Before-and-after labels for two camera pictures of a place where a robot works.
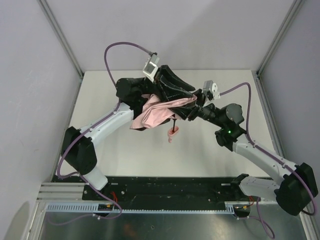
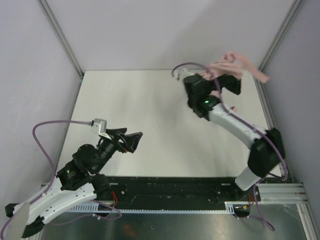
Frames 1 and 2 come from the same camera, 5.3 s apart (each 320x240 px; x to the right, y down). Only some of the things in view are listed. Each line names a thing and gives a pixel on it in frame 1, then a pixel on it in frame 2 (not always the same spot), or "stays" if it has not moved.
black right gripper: (197, 105) -> (218, 81)
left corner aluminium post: (57, 28) stays
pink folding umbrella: (154, 110) -> (234, 64)
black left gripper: (157, 81) -> (121, 141)
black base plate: (176, 190) stays
